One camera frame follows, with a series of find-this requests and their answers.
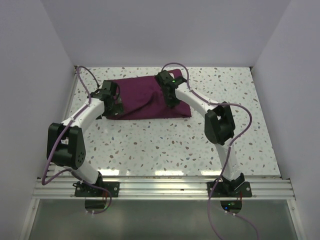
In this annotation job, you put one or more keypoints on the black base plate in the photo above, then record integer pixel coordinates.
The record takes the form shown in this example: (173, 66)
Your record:
(110, 189)
(223, 191)

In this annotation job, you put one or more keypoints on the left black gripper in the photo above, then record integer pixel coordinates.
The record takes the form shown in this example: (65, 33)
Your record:
(117, 109)

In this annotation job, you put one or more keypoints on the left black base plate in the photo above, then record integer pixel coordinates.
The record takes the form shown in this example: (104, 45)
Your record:
(110, 189)

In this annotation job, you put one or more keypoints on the aluminium mounting rail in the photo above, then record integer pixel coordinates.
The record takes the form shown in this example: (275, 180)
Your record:
(171, 188)

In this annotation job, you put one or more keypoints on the purple surgical cloth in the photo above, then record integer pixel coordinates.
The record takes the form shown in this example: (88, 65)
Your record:
(142, 99)

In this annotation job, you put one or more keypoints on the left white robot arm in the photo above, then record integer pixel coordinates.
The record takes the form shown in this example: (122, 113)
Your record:
(66, 151)

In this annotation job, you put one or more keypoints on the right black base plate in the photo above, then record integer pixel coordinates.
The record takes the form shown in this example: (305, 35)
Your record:
(223, 191)

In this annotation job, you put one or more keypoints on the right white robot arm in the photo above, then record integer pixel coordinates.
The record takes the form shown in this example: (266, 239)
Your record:
(219, 127)

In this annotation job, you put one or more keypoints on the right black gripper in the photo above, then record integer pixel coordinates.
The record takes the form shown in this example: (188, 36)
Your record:
(171, 103)

